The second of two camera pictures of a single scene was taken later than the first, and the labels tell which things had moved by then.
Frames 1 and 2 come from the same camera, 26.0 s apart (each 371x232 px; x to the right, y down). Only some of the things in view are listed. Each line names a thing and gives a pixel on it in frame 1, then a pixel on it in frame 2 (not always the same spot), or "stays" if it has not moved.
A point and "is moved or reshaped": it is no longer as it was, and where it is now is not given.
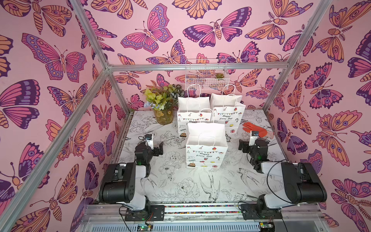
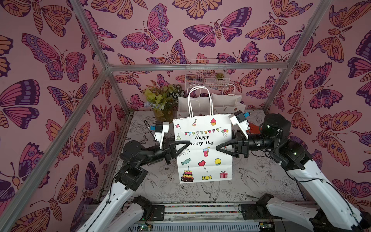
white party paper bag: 206,147 is moved or reshaped
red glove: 249,127 stays
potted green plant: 164,101 stays
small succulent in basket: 219,75 stays
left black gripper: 155,150 → 171,153
